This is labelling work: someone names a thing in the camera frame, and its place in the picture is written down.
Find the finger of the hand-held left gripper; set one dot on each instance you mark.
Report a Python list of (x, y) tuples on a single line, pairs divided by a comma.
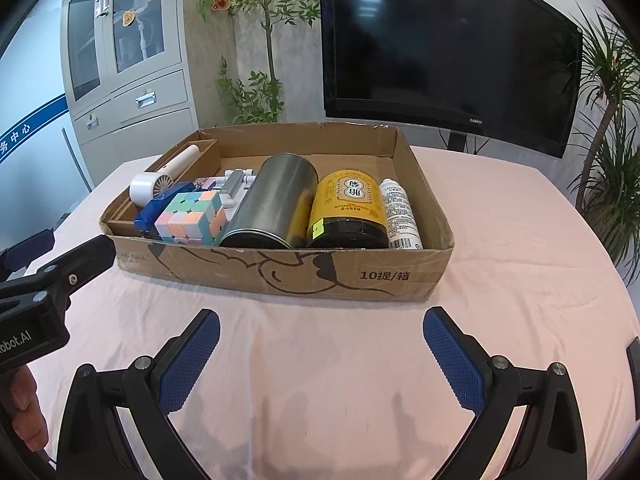
[(85, 260), (30, 255)]

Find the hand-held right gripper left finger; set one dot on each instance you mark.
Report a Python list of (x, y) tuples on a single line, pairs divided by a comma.
[(190, 360)]

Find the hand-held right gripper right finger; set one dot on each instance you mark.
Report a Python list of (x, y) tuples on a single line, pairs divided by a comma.
[(452, 360)]

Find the blue stapler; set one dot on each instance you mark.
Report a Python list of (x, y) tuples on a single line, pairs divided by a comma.
[(150, 215)]

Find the white handheld fan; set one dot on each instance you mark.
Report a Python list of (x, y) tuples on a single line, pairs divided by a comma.
[(145, 187)]

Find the pastel puzzle cube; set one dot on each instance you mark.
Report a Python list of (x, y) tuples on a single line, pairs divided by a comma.
[(187, 217)]

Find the cardboard box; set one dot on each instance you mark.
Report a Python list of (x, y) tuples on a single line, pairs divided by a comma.
[(300, 272)]

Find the white spray bottle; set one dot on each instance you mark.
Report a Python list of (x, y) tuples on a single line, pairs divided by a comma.
[(400, 210)]

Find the white folding stand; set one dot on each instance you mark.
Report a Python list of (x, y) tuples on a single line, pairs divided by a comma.
[(237, 190)]

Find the silver metal can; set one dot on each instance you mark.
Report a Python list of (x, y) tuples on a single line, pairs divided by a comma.
[(275, 195)]

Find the yellow label jar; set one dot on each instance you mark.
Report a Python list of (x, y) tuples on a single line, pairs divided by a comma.
[(347, 205)]

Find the person's left hand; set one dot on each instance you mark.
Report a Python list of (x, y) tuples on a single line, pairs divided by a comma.
[(27, 410)]

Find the pink tablecloth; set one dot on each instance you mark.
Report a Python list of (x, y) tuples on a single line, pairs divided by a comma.
[(325, 360)]

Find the small pink box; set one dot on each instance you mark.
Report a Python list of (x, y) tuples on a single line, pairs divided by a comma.
[(210, 183)]

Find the grey metal cabinet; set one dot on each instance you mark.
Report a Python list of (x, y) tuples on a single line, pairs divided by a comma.
[(150, 95)]

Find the dark flat object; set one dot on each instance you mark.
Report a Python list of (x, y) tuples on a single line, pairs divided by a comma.
[(634, 357)]

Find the black television stand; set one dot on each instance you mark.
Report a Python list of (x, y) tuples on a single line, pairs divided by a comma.
[(457, 142)]

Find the leafy green potted plant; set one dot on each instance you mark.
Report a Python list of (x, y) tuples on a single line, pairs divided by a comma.
[(260, 90)]

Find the round orange cabinet sticker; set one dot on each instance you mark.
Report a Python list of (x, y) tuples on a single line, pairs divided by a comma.
[(129, 19)]

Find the spiky palm potted plant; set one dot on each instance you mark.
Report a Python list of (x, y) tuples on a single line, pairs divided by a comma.
[(610, 170)]

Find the black television screen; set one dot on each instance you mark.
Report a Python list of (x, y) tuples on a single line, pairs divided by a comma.
[(440, 45)]

